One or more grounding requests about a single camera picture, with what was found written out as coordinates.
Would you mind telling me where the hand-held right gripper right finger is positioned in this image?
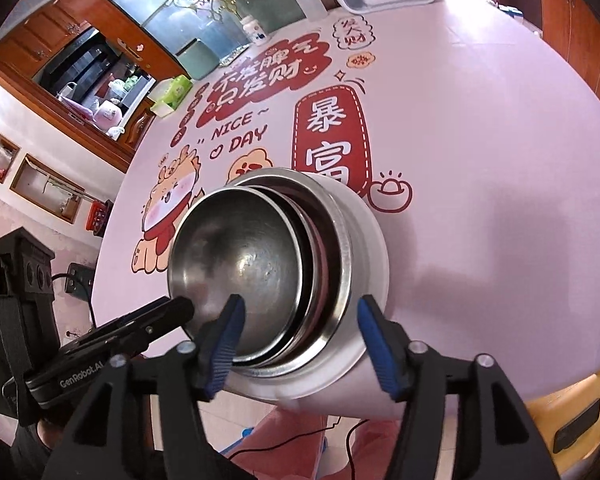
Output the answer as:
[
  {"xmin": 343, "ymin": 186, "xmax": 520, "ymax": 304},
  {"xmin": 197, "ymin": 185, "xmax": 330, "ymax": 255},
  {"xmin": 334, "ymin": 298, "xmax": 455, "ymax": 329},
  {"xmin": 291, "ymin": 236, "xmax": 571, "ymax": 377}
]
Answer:
[{"xmin": 357, "ymin": 296, "xmax": 561, "ymax": 480}]

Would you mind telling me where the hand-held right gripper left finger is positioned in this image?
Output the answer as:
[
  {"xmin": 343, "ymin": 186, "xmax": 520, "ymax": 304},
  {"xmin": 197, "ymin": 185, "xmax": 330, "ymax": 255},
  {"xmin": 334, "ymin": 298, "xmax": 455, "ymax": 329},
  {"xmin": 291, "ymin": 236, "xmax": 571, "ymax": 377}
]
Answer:
[{"xmin": 42, "ymin": 294, "xmax": 246, "ymax": 480}]

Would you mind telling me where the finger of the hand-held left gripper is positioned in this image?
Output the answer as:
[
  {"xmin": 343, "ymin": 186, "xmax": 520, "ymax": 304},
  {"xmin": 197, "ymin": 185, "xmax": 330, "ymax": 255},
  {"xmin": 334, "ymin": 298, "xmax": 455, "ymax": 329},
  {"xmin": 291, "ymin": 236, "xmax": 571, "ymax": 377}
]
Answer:
[
  {"xmin": 25, "ymin": 330, "xmax": 156, "ymax": 403},
  {"xmin": 62, "ymin": 296, "xmax": 196, "ymax": 356}
]

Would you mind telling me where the large steel bowl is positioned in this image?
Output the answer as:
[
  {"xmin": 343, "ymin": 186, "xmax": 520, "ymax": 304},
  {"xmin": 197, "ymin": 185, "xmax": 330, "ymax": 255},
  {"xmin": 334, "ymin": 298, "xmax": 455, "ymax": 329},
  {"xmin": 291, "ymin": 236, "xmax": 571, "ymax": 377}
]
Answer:
[{"xmin": 235, "ymin": 167, "xmax": 355, "ymax": 380}]

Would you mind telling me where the small steel bowl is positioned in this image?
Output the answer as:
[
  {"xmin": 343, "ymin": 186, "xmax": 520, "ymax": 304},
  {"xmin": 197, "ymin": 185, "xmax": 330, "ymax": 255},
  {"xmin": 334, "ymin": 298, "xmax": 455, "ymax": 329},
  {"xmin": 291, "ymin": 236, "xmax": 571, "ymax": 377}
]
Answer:
[{"xmin": 167, "ymin": 185, "xmax": 303, "ymax": 367}]

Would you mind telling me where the pink-sided steel bowl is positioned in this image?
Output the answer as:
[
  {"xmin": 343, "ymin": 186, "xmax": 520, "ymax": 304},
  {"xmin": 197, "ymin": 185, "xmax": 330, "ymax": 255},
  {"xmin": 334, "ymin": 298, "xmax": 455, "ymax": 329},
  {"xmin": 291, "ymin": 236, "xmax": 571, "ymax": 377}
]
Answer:
[{"xmin": 240, "ymin": 180, "xmax": 331, "ymax": 368}]

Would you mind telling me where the white bowl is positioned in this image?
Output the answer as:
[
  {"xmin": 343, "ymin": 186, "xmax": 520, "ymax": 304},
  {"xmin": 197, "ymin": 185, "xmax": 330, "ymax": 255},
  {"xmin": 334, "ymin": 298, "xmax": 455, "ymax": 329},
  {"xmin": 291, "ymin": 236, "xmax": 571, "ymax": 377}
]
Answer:
[{"xmin": 225, "ymin": 172, "xmax": 392, "ymax": 403}]

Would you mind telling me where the red basket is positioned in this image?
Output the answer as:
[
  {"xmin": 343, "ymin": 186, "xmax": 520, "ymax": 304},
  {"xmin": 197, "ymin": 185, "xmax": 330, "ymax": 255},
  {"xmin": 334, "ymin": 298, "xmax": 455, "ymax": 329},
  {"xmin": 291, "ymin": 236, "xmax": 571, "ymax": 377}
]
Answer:
[{"xmin": 87, "ymin": 200, "xmax": 112, "ymax": 236}]

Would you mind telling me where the pink garment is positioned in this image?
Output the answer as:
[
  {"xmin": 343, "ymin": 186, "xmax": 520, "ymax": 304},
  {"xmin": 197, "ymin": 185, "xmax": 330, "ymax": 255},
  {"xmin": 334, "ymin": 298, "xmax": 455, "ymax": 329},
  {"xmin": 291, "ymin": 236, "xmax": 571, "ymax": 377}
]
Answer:
[{"xmin": 230, "ymin": 405, "xmax": 406, "ymax": 480}]

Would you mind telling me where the pink rice cooker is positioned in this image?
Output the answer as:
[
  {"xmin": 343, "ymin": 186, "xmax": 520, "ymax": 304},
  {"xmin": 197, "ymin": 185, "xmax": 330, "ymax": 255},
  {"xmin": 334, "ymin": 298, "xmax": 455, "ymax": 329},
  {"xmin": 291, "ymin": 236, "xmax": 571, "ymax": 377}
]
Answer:
[{"xmin": 95, "ymin": 100, "xmax": 126, "ymax": 128}]

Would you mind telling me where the green tissue box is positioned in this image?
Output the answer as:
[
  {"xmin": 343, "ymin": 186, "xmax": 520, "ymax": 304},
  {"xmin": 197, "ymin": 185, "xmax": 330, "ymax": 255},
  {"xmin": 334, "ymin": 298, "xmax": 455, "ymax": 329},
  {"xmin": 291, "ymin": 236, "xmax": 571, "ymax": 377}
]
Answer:
[{"xmin": 150, "ymin": 75, "xmax": 193, "ymax": 111}]

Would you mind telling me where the wooden kitchen cabinet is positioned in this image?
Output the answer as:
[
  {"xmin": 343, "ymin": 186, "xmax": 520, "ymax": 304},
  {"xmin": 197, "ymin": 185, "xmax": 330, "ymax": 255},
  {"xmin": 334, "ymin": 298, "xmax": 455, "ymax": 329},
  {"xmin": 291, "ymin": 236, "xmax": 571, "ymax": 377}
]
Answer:
[{"xmin": 0, "ymin": 0, "xmax": 191, "ymax": 171}]

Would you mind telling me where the teal canister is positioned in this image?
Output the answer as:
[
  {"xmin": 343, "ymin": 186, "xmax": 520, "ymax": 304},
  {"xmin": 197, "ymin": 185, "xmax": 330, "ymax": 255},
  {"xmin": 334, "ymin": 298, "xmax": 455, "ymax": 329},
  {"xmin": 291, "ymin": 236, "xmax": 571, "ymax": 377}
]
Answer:
[{"xmin": 176, "ymin": 39, "xmax": 220, "ymax": 81}]

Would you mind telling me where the white pill bottle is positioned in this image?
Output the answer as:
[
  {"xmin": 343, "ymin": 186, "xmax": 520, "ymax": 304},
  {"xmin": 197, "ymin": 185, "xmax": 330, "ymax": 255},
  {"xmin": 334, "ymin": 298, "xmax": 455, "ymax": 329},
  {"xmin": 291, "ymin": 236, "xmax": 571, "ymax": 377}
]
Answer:
[{"xmin": 240, "ymin": 15, "xmax": 267, "ymax": 43}]

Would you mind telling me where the glass door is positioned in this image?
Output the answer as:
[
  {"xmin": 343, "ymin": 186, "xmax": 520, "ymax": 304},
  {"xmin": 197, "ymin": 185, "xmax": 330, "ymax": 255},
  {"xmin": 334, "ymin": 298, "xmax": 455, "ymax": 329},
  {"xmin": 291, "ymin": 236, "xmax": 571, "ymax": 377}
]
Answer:
[{"xmin": 60, "ymin": 0, "xmax": 311, "ymax": 61}]

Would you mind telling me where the thin black cable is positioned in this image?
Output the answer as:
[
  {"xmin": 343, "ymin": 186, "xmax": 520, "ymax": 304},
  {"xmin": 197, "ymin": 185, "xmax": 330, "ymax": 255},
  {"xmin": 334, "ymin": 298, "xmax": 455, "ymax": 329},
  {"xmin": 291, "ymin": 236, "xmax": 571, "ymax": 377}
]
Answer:
[{"xmin": 227, "ymin": 415, "xmax": 368, "ymax": 480}]

